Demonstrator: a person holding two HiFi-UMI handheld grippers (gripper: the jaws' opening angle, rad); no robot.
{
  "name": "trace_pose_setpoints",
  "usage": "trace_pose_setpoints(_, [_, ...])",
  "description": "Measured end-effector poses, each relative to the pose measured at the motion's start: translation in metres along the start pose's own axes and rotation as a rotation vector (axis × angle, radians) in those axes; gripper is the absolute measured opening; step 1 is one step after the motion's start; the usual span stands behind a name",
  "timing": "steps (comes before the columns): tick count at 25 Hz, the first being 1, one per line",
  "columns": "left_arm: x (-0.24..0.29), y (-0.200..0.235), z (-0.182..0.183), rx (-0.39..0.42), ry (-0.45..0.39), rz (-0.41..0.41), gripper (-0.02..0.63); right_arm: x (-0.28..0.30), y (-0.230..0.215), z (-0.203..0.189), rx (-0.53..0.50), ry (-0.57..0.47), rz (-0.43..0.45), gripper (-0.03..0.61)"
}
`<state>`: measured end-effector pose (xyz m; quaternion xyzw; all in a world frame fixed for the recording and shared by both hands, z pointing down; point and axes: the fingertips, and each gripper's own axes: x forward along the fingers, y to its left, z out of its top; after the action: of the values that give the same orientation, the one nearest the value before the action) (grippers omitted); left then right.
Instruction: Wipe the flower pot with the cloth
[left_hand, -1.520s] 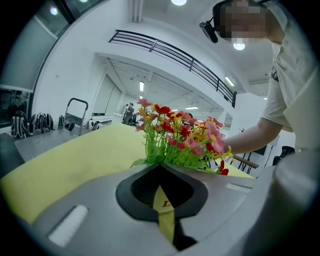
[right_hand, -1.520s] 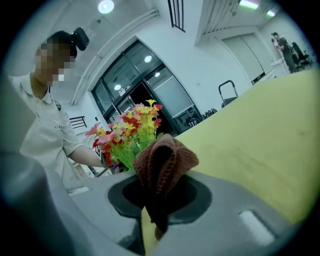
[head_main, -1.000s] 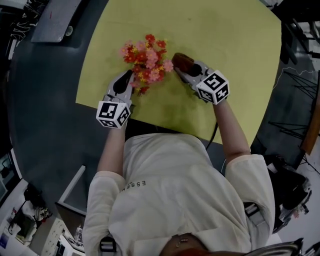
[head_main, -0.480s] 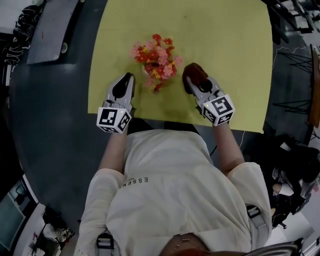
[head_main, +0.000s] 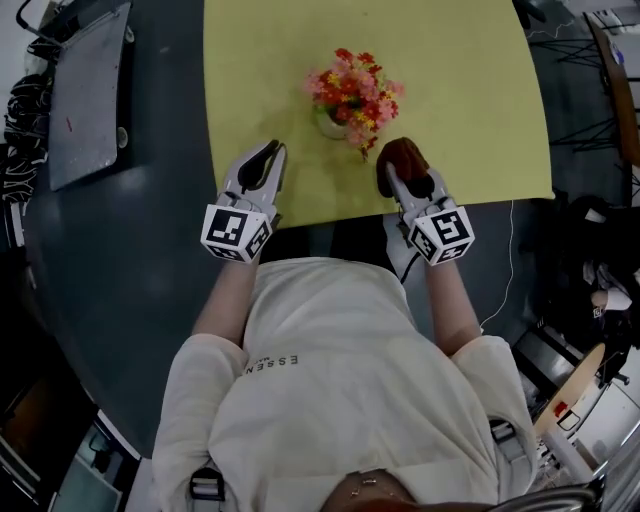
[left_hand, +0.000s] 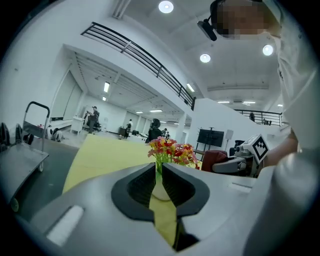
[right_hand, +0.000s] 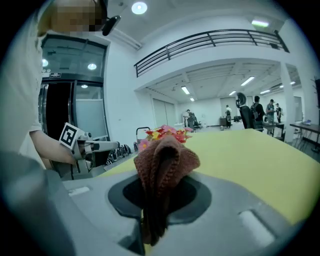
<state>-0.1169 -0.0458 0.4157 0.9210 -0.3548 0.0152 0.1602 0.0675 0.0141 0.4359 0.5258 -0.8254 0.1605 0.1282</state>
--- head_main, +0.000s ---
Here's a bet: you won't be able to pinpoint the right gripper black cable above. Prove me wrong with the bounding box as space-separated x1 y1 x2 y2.
398 249 422 286

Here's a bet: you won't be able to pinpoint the brown wiping cloth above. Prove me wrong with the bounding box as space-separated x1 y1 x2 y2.
374 137 435 200

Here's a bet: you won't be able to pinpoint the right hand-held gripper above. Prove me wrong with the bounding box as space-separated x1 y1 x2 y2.
383 163 476 267

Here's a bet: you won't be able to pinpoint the black and white striped bundle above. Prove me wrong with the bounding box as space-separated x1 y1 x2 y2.
0 74 54 201

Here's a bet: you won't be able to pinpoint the person's right grey harness strap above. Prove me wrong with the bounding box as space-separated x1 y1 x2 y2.
489 419 529 461

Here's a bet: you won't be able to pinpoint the grey flat platform cart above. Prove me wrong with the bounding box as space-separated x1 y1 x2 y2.
47 0 136 194

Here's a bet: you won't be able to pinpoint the person's black trousers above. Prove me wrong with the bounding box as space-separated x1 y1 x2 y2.
272 222 389 264

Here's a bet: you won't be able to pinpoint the person's grey harness strap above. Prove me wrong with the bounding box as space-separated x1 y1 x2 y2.
489 419 529 461
188 462 226 501

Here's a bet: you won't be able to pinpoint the potted pink red flowers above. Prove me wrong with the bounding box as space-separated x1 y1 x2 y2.
302 47 406 164

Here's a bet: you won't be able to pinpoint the person's white t-shirt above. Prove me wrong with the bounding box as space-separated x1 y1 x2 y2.
149 257 539 512

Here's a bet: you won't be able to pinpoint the light round wooden table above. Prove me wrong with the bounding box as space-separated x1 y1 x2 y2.
532 342 606 441

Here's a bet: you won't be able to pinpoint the person's left forearm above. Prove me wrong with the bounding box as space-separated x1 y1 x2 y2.
191 257 259 351

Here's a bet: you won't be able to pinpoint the person's left grey harness strap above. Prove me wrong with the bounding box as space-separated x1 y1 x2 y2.
188 462 226 501

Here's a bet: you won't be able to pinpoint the grey head mount bar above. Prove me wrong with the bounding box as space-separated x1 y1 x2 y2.
499 487 606 512

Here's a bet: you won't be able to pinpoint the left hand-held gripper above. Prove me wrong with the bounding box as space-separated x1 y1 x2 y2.
200 139 289 264

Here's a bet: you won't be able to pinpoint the brown wooden table wire legs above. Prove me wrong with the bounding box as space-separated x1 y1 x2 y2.
529 12 640 201

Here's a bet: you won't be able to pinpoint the white floor cable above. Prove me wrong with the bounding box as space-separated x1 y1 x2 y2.
479 199 516 334

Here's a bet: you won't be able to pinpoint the person's right forearm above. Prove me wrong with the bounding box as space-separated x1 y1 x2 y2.
424 259 484 359

